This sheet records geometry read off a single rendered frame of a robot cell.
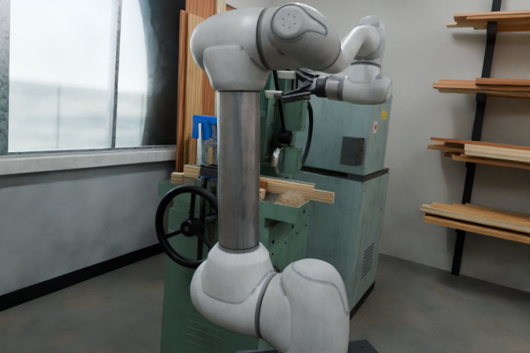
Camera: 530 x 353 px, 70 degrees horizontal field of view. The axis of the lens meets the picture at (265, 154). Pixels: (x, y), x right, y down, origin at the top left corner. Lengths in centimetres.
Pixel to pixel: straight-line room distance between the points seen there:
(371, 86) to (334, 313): 73
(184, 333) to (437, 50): 296
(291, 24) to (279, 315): 60
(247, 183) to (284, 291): 25
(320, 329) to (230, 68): 58
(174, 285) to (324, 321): 93
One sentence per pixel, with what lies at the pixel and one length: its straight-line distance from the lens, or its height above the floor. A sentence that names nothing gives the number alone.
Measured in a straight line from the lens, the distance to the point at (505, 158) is 302.
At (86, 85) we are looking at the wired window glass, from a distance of 271.
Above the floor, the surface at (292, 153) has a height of 105.
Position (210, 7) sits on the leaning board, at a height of 203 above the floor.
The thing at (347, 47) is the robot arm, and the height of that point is 141.
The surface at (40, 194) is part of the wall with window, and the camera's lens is 256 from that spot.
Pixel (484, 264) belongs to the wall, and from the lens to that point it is 374.
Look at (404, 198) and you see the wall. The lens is 369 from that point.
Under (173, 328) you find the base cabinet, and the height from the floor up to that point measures 30.
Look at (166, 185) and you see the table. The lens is 158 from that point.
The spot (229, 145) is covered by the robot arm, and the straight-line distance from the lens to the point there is 85.
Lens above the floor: 122
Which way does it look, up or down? 6 degrees down
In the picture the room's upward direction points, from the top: 5 degrees clockwise
